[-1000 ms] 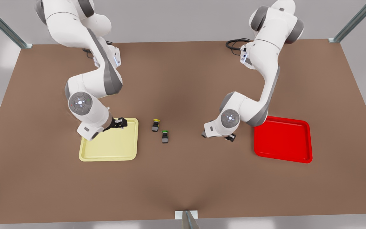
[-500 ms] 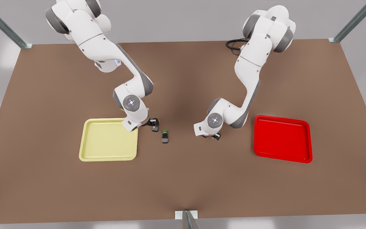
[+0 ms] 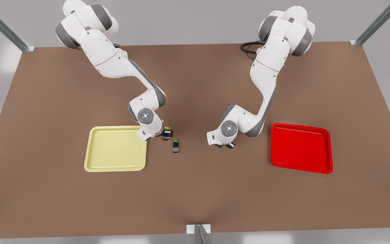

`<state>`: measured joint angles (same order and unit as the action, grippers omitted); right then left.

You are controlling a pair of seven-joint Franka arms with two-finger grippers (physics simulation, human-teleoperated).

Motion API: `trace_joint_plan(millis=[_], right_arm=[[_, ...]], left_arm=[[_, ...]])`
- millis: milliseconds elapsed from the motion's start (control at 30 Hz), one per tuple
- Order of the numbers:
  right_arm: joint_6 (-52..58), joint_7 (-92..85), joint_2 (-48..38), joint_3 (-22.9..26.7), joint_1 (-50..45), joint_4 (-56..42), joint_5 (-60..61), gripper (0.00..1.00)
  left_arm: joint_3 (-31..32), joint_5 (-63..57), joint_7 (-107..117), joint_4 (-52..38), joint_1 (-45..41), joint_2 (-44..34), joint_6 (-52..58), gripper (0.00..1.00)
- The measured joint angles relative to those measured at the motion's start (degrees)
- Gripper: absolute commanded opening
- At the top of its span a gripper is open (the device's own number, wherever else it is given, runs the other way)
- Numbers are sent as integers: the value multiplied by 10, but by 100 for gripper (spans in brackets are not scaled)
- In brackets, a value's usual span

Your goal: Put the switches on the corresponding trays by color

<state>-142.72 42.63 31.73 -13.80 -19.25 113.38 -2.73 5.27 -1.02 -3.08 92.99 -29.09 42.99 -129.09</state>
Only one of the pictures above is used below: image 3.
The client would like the pale yellow tray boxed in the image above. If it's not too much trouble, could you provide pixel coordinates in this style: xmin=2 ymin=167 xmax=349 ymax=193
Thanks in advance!
xmin=84 ymin=126 xmax=147 ymax=172

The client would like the red tray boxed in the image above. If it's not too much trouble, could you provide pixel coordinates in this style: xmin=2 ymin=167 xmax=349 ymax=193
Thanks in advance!
xmin=270 ymin=122 xmax=333 ymax=174

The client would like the silver frame post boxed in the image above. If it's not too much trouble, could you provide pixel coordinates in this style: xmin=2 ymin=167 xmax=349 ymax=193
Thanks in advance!
xmin=350 ymin=0 xmax=390 ymax=46
xmin=0 ymin=0 xmax=35 ymax=52
xmin=186 ymin=224 xmax=213 ymax=244

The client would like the black cable loop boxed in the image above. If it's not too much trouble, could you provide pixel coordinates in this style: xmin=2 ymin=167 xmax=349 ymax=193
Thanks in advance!
xmin=241 ymin=41 xmax=266 ymax=59

